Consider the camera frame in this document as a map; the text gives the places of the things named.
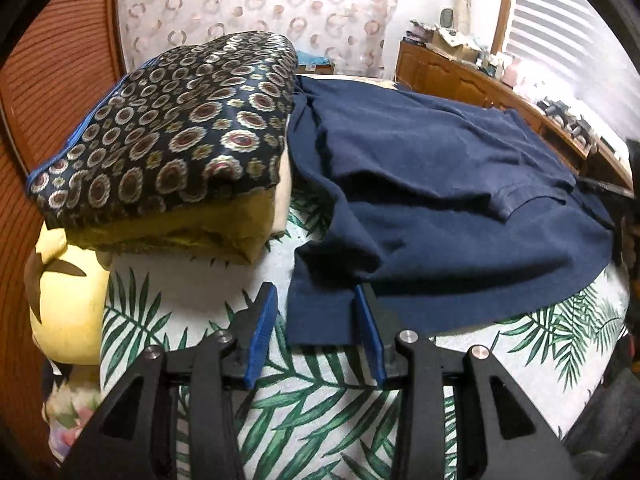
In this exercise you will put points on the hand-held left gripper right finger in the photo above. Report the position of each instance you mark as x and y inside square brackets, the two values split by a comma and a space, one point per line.
[371, 340]

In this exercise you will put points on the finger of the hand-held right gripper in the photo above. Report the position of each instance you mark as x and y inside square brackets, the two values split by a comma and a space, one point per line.
[605, 186]

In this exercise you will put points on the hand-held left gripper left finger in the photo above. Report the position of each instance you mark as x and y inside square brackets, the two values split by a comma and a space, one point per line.
[260, 330]

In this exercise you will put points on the navy blue printed t-shirt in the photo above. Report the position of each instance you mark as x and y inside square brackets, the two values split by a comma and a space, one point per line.
[425, 185]

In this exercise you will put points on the spare black gripper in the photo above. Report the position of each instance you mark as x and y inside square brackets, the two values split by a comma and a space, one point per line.
[582, 131]
[552, 110]

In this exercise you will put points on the palm leaf printed bedsheet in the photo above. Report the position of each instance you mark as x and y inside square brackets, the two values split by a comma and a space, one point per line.
[310, 410]

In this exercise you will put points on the yellow pillow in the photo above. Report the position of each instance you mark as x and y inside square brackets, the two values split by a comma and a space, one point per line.
[210, 230]

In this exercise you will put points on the pink bottle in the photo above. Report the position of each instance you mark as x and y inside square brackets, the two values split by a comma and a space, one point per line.
[512, 72]

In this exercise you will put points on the grey striped window blind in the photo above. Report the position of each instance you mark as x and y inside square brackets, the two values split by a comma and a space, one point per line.
[575, 35]

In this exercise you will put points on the long wooden cabinet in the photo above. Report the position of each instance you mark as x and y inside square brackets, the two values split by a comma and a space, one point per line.
[450, 75]

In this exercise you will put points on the yellow plush toy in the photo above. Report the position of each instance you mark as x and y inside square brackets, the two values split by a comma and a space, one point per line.
[65, 320]

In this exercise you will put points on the open cardboard box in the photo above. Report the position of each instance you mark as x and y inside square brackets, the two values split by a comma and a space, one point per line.
[457, 47]

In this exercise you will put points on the dark circle-patterned folded cloth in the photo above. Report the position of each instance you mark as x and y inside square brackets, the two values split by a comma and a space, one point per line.
[175, 125]

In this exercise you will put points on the small round fan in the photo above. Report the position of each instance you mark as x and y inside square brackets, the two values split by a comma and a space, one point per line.
[447, 17]

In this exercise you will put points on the stack of small boxes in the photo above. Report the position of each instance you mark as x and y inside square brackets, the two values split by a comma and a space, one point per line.
[419, 32]

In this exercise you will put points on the cardboard box with blue contents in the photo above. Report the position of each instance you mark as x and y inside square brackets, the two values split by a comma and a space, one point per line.
[315, 62]

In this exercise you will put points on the sheer circle-patterned curtain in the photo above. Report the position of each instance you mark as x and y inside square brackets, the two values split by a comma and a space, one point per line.
[250, 0]

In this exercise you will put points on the brown slatted wooden wardrobe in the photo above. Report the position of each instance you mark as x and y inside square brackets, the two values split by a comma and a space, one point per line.
[60, 60]

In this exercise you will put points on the wooden window frame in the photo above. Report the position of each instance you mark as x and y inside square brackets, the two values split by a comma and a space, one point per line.
[502, 10]

